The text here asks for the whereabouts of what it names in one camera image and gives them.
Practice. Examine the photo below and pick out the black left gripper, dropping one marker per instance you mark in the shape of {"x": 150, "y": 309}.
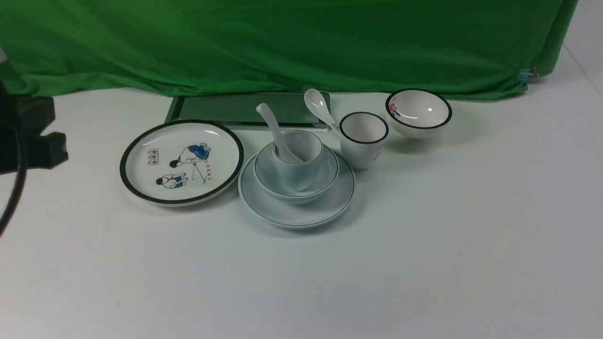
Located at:
{"x": 35, "y": 113}

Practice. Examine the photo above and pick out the light blue shallow bowl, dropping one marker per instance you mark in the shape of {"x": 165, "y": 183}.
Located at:
{"x": 266, "y": 175}

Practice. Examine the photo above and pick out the white ceramic spoon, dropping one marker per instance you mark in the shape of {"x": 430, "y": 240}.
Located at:
{"x": 282, "y": 150}

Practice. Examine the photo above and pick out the light blue cup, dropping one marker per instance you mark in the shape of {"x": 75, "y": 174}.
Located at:
{"x": 309, "y": 149}

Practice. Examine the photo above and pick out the illustrated plate with black rim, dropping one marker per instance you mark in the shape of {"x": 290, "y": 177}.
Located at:
{"x": 182, "y": 163}

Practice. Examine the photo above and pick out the dark reflective tray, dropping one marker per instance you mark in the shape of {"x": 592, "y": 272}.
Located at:
{"x": 238, "y": 111}

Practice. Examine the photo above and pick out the white spoon on tray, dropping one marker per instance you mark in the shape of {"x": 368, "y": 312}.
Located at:
{"x": 316, "y": 104}

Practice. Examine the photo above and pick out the light blue plate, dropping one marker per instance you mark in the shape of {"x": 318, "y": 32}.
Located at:
{"x": 322, "y": 211}

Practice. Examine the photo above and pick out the white cup with black rim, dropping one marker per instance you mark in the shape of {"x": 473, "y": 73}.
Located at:
{"x": 362, "y": 138}

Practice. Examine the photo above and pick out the white bowl with black rim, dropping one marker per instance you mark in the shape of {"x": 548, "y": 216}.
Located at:
{"x": 417, "y": 113}

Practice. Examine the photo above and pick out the green backdrop cloth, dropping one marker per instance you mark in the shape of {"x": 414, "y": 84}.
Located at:
{"x": 466, "y": 49}

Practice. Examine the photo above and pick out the blue binder clip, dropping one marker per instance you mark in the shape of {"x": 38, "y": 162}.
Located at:
{"x": 527, "y": 76}

